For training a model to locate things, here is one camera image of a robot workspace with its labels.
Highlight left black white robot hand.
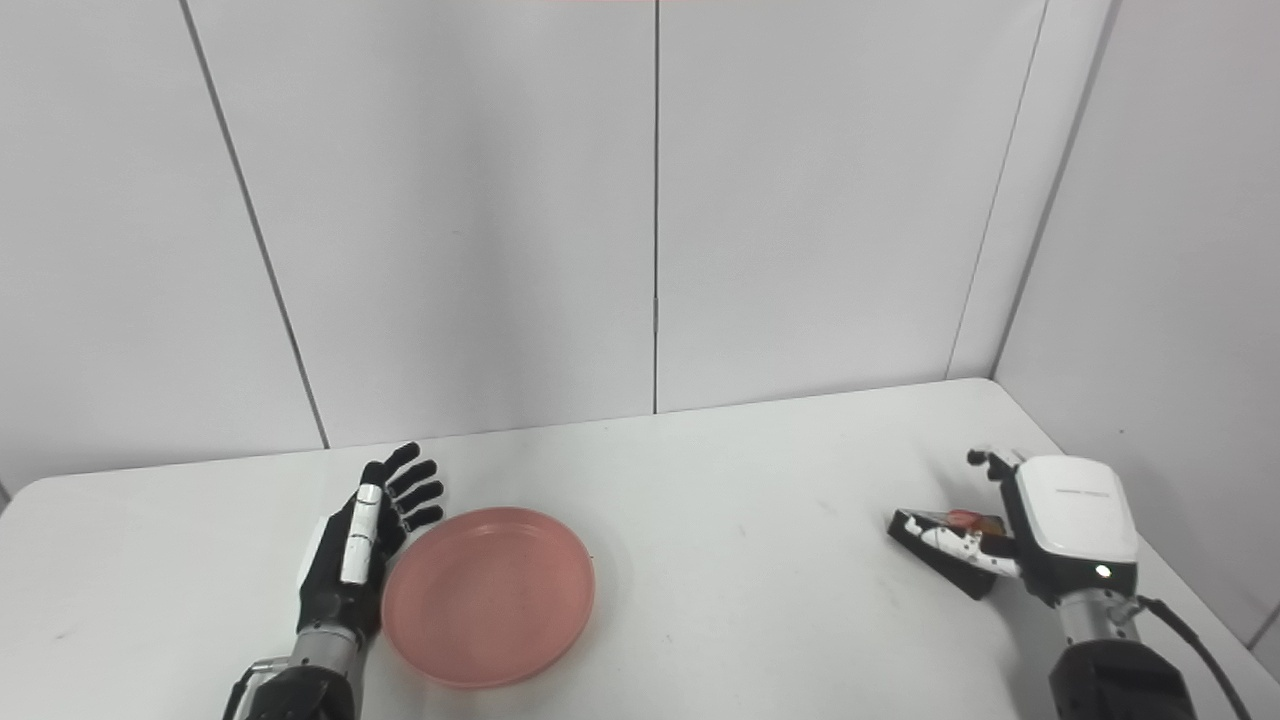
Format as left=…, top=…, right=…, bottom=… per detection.
left=296, top=442, right=445, bottom=641

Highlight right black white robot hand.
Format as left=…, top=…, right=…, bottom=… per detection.
left=905, top=449, right=1141, bottom=609

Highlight chocolate cake slice with fruit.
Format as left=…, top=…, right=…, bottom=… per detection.
left=888, top=508, right=1013, bottom=600

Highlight pink round plate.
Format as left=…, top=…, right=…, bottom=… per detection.
left=381, top=507, right=597, bottom=690

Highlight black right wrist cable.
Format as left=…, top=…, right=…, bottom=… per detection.
left=1135, top=595, right=1256, bottom=720

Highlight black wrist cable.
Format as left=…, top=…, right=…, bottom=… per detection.
left=221, top=660, right=291, bottom=720
left=1135, top=595, right=1256, bottom=720

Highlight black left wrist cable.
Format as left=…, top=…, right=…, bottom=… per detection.
left=221, top=660, right=291, bottom=720

